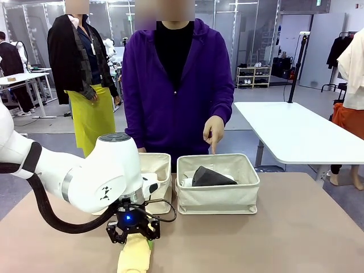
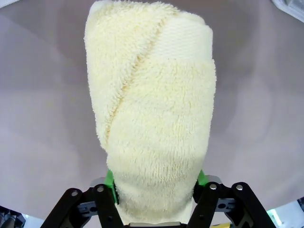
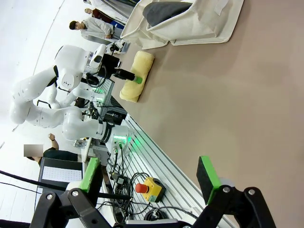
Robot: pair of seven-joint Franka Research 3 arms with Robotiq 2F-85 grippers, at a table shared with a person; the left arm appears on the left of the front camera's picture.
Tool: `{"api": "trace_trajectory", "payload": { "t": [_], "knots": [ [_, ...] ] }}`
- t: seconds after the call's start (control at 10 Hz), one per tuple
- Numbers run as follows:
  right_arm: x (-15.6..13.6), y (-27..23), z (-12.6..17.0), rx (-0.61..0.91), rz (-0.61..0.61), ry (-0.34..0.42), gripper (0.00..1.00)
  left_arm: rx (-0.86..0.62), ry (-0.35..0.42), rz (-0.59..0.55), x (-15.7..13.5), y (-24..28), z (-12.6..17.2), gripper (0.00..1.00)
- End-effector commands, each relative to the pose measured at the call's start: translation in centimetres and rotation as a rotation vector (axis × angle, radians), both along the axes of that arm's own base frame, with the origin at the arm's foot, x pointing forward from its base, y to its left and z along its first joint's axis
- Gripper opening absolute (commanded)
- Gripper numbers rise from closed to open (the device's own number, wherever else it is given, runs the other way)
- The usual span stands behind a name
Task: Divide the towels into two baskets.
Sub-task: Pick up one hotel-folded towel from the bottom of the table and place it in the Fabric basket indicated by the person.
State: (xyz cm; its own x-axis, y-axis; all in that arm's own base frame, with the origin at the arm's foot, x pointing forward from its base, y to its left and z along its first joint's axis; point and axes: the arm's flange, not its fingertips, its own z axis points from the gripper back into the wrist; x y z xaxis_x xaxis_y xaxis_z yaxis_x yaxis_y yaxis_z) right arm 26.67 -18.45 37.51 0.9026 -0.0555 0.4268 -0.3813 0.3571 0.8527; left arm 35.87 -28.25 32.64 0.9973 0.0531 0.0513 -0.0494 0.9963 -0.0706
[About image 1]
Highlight purple sleeved left forearm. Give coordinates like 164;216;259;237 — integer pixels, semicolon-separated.
209;84;235;128

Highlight small white background robot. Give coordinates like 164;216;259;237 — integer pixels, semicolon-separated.
103;38;118;63

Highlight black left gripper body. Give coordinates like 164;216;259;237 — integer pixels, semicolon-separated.
113;204;156;234

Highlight orange garment on mannequin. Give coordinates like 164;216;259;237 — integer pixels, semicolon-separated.
330;102;364;133

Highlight purple sleeved right forearm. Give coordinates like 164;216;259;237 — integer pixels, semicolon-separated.
122;93;147;150

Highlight white background desk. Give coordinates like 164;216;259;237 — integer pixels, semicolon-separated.
0;72;51;119

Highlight person in dark vest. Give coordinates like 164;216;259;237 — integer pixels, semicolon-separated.
0;31;35;117

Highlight person in purple hoodie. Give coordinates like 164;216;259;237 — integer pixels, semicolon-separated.
122;0;235;173

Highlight person's left hand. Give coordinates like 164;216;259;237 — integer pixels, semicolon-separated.
202;115;226;156

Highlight white towel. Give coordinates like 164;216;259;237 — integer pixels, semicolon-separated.
180;173;236;188

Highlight black suitcase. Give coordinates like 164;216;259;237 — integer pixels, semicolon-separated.
271;56;294;80

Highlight black camera pole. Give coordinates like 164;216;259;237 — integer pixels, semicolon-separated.
287;31;311;104

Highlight black clothes on rack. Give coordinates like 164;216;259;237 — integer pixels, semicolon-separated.
326;31;358;69

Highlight cream garment on mannequin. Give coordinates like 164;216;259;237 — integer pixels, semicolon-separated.
336;28;364;110

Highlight wooden shoe rack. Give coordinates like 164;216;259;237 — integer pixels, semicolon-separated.
236;65;272;89

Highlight person in yellow skirt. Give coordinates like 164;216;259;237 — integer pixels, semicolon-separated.
47;0;122;159

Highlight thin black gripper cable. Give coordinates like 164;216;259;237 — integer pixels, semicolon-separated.
124;198;178;224

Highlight grey towel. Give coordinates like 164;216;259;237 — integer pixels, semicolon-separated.
192;165;238;187

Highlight cream fabric basket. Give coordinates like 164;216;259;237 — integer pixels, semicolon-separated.
175;153;261;215
92;152;173;216

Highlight low black stand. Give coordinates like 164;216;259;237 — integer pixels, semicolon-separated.
321;82;348;93

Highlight large white table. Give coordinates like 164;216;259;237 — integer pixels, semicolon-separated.
233;101;364;183

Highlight yellow towel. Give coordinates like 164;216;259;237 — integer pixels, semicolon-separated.
117;231;155;273

